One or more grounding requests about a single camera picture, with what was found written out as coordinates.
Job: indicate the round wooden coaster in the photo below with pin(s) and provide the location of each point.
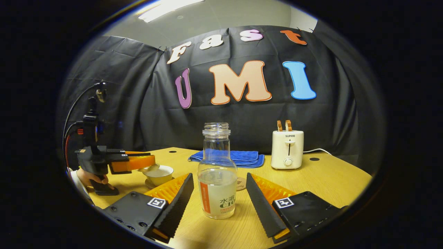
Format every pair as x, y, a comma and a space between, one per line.
241, 184

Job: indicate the blue folded towel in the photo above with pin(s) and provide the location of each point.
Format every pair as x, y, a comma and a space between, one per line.
245, 158

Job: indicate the ceiling light panel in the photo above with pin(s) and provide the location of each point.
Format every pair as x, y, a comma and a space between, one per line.
166, 8

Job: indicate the white ceramic teacup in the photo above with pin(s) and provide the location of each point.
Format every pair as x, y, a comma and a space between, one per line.
161, 177

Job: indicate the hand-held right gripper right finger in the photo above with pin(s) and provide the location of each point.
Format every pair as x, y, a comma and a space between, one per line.
261, 207

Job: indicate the white toaster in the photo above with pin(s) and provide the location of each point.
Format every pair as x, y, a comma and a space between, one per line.
287, 150

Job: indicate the white teacup lid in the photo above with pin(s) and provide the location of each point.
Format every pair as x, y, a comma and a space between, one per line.
148, 168

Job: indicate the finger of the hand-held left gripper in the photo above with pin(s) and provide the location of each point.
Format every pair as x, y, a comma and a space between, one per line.
131, 164
138, 154

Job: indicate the clear plastic water bottle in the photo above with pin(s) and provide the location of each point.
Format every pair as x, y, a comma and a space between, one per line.
217, 190

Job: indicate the toast bread slice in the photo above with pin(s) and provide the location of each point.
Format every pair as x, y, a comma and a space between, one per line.
279, 126
288, 125

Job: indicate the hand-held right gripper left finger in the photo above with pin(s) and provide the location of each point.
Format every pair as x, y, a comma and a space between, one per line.
176, 204

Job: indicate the black backdrop cloth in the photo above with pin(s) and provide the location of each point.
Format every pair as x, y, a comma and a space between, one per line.
242, 117

